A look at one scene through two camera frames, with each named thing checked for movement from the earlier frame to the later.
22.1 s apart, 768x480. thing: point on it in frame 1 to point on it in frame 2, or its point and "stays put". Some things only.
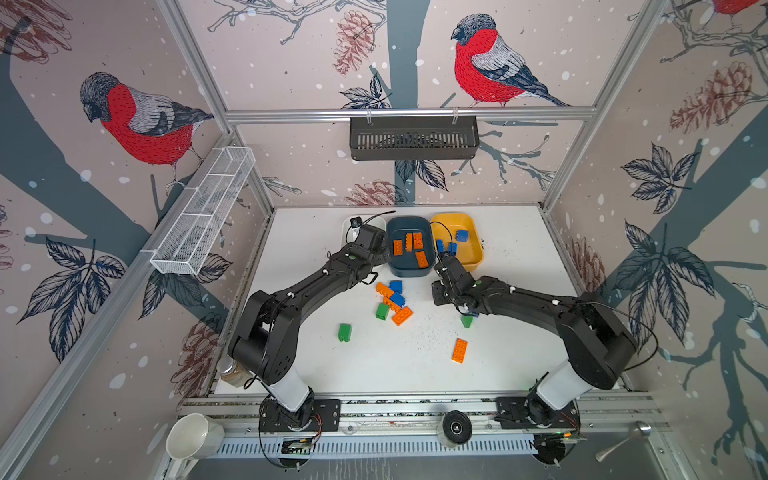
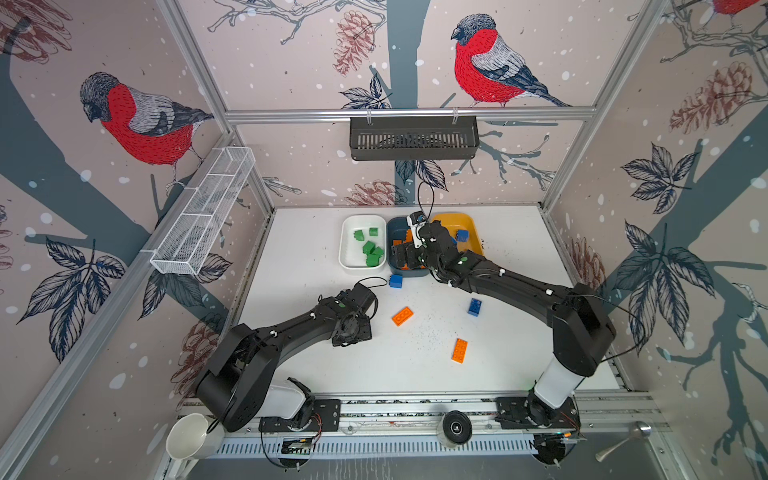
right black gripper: (437, 294) to (413, 250)
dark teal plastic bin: (410, 246) stays put
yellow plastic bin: (460, 229) stays put
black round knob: (457, 426) stays put
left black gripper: (383, 253) to (366, 331)
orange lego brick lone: (459, 350) stays put
